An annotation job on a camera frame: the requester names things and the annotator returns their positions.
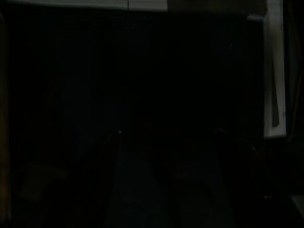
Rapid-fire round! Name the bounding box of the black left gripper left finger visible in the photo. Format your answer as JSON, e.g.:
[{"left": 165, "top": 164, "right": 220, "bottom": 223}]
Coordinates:
[{"left": 104, "top": 129, "right": 127, "bottom": 228}]

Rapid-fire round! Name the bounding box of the white plastic frame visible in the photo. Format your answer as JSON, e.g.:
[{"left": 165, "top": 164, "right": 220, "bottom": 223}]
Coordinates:
[{"left": 246, "top": 0, "right": 288, "bottom": 140}]

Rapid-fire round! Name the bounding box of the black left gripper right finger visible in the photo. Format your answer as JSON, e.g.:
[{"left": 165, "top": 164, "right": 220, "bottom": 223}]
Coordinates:
[{"left": 214, "top": 128, "right": 293, "bottom": 228}]

